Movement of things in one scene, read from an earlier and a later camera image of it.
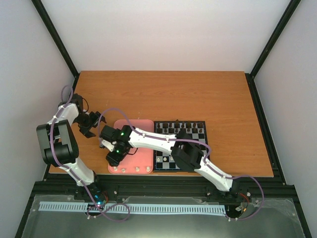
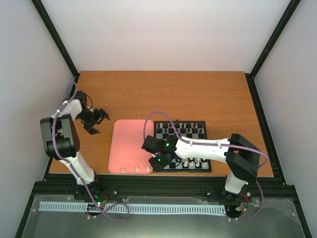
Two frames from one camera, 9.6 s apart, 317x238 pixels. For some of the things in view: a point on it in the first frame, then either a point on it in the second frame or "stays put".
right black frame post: (250, 77) stays put
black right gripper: (115, 160) → (158, 167)
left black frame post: (59, 42) stays put
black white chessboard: (163, 161) stays put
